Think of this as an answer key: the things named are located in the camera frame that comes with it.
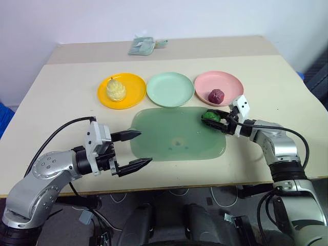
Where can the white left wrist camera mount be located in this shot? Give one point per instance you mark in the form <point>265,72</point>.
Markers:
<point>98,135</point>

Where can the dark red toy fruit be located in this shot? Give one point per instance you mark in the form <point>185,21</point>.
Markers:
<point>216,96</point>

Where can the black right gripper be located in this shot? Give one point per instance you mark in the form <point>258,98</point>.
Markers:
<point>230,124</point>

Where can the black table frame bar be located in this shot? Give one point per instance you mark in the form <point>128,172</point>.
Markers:
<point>253,191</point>

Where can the pale yellow toy pear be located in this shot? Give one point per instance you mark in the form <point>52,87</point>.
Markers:
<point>115,91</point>

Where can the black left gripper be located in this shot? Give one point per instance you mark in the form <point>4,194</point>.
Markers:
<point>107,161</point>

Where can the blue crate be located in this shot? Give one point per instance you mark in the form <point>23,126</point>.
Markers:
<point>5,120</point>

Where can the small blue object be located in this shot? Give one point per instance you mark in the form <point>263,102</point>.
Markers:
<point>302,76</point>

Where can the grey plug box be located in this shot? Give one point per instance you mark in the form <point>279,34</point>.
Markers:
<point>85,217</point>

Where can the green round toy vegetable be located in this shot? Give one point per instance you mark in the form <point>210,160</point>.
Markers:
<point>211,115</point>

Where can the yellow round plate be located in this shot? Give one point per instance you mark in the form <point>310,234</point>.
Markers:
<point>133,89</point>

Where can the dark rounded shape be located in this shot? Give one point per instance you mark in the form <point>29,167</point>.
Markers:
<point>202,225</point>
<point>138,225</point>

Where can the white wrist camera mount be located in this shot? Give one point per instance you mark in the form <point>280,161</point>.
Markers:
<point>98,135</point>
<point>242,106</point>

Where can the green rectangular tray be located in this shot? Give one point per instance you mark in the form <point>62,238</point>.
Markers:
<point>174,133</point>

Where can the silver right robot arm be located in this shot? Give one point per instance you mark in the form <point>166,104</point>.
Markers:
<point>284,153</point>

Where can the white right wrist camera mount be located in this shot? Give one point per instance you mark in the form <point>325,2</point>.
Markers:
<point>242,106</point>

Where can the green round plate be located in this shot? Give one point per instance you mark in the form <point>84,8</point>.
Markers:
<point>170,88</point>

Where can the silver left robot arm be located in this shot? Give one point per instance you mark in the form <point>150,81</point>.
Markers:
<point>38,176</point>

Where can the black office chair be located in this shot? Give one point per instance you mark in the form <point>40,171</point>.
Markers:
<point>317,77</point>

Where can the small metal bracket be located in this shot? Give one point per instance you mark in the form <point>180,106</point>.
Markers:
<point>228,218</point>

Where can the pink round plate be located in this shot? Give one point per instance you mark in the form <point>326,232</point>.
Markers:
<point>217,80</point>

